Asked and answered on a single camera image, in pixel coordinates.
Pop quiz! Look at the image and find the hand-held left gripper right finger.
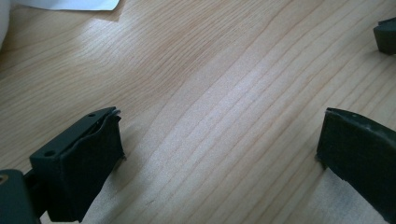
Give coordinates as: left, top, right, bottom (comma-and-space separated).
315, 106, 396, 224

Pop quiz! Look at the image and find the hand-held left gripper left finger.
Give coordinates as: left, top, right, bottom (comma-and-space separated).
29, 106, 126, 223

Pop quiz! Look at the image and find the white plush toy tag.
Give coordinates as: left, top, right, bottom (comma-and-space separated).
12, 0, 120, 12

